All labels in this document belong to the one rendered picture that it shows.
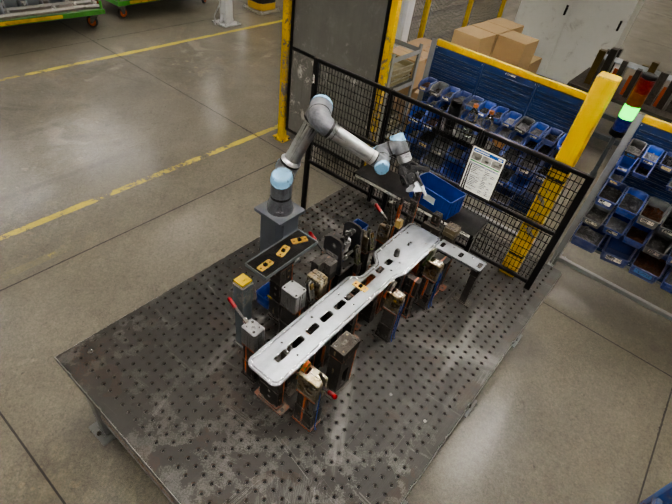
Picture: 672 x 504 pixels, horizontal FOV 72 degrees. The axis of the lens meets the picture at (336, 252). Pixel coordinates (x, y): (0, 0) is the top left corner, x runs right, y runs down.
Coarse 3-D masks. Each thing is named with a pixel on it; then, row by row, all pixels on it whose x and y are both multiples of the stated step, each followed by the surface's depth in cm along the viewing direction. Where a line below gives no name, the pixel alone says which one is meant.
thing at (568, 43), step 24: (528, 0) 735; (552, 0) 714; (576, 0) 695; (600, 0) 675; (624, 0) 658; (528, 24) 750; (552, 24) 729; (576, 24) 708; (600, 24) 689; (624, 24) 670; (552, 48) 744; (576, 48) 723; (600, 48) 702; (552, 72) 760; (576, 72) 738
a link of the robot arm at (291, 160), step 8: (320, 96) 231; (312, 104) 227; (320, 104) 225; (328, 104) 229; (304, 120) 239; (304, 128) 238; (312, 128) 237; (296, 136) 244; (304, 136) 240; (312, 136) 241; (296, 144) 244; (304, 144) 244; (288, 152) 250; (296, 152) 247; (304, 152) 249; (280, 160) 253; (288, 160) 251; (296, 160) 251; (288, 168) 252; (296, 168) 254
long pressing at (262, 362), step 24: (408, 240) 270; (432, 240) 272; (384, 264) 252; (408, 264) 254; (336, 288) 234; (384, 288) 240; (312, 312) 221; (336, 312) 223; (288, 336) 209; (312, 336) 211; (264, 360) 198; (288, 360) 200
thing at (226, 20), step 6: (222, 0) 773; (228, 0) 774; (222, 6) 779; (228, 6) 779; (222, 12) 786; (228, 12) 785; (222, 18) 791; (228, 18) 791; (222, 24) 790; (228, 24) 794; (234, 24) 798; (240, 24) 805
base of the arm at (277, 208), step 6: (270, 198) 253; (270, 204) 254; (276, 204) 252; (282, 204) 252; (288, 204) 254; (270, 210) 254; (276, 210) 253; (282, 210) 254; (288, 210) 255; (276, 216) 255; (282, 216) 255
